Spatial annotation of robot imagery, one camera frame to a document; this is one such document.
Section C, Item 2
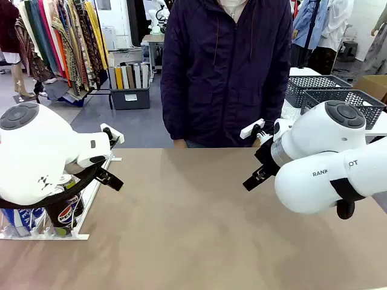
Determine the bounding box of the brown cardboard box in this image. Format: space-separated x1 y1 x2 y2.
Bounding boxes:
353 74 387 104

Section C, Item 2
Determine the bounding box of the hanging light blue shirt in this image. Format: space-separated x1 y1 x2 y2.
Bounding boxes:
291 0 330 51

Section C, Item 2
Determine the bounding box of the mannequin in maroon dress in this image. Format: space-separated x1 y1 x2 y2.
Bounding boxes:
0 0 36 99

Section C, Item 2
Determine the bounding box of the grey background workbench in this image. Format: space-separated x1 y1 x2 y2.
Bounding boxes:
141 33 166 74

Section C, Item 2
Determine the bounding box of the black garment stand pole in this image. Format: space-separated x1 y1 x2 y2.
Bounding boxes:
303 0 322 69

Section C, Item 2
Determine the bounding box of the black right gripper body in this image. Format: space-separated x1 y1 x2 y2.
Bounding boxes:
254 139 284 176

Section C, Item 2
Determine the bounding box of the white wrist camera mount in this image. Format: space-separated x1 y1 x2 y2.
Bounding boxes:
239 118 275 146
100 123 125 149

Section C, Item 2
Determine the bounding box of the black arm cable sleeve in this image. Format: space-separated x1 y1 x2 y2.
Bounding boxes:
0 164 106 210
329 178 367 221

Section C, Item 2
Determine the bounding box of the cream fabric roll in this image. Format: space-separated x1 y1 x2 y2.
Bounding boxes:
120 65 131 90

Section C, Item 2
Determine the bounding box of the grey plastic lattice basket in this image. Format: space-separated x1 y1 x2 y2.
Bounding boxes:
301 89 387 131
287 75 354 108

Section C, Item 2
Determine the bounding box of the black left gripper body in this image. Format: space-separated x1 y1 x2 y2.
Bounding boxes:
87 164 107 182

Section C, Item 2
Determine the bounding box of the mannequin in grey dress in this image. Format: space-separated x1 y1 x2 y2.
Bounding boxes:
360 5 387 76

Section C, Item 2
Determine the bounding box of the hanging white garment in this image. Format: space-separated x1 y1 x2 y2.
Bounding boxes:
317 0 354 53

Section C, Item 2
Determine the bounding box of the white side table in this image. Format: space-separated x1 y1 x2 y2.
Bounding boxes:
281 66 387 144

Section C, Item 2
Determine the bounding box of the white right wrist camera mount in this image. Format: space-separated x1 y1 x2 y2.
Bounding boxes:
239 118 275 146

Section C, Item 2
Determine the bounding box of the white wire can dispenser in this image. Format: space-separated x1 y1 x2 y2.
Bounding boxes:
0 152 122 241

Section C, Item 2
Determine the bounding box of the rack of hanging colourful fabrics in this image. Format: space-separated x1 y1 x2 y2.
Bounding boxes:
18 0 109 102

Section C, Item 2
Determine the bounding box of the person in navy jacket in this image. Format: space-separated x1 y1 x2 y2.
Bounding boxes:
160 0 294 149

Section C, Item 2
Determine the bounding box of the black plastic stool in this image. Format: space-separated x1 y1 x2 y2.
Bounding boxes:
337 40 359 63

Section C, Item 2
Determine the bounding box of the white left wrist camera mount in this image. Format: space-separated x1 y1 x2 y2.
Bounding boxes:
100 123 125 149

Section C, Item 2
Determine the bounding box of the white air purifier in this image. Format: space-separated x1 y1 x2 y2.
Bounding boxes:
101 25 117 51

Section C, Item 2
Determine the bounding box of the black right arm cable sleeve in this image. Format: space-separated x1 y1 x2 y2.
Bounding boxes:
329 178 367 221

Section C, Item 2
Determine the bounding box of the grey plastic storage bin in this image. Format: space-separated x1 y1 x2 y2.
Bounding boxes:
109 86 151 111

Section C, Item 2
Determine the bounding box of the black left arm cable sleeve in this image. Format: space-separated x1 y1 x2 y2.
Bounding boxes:
0 164 106 210

